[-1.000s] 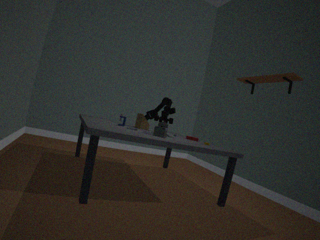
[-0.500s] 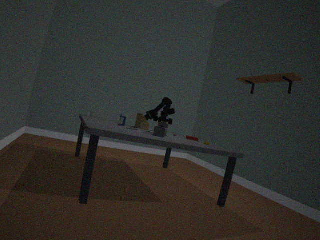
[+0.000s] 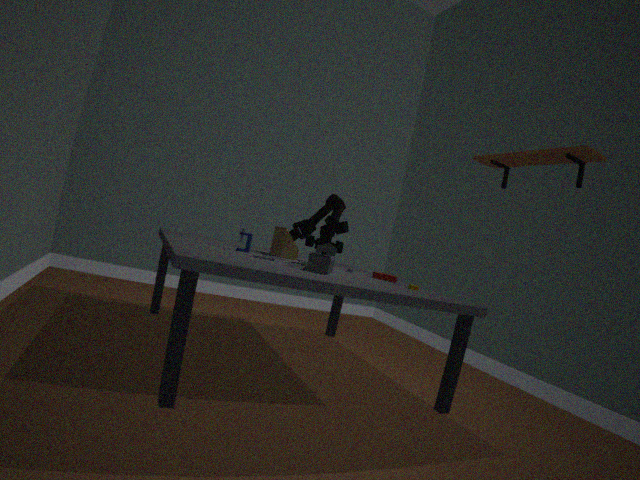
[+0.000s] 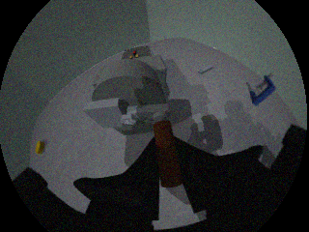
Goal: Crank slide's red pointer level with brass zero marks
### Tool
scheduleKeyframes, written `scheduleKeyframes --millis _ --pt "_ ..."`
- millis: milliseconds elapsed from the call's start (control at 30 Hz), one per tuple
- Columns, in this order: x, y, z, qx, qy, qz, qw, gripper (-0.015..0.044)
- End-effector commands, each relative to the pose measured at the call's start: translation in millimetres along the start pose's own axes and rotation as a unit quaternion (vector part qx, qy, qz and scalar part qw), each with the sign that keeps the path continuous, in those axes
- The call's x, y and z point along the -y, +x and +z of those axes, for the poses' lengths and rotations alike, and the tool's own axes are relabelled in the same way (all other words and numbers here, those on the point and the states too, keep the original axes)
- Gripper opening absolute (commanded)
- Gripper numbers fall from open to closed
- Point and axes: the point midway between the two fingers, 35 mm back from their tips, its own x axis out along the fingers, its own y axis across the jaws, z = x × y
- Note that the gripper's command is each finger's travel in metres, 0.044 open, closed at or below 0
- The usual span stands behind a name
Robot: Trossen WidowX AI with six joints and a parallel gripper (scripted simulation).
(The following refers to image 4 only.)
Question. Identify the yellow short cylinder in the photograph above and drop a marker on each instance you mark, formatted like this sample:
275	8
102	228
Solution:
39	148

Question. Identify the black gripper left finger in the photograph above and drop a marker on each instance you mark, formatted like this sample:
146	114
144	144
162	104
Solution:
138	186

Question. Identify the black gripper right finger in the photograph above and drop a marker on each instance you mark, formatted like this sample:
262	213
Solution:
203	174

